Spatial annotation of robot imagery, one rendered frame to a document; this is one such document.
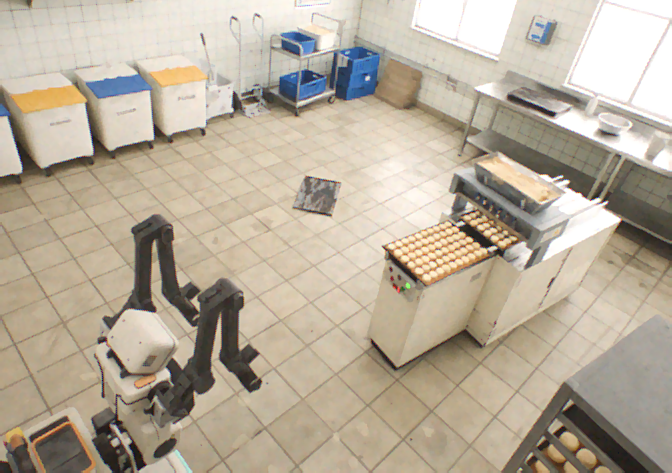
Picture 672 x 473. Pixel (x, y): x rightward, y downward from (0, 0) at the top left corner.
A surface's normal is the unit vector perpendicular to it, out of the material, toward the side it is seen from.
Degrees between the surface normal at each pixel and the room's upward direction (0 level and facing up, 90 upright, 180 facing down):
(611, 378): 0
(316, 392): 0
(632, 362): 0
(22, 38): 90
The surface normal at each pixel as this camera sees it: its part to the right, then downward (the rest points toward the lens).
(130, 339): -0.44, -0.28
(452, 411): 0.13, -0.79
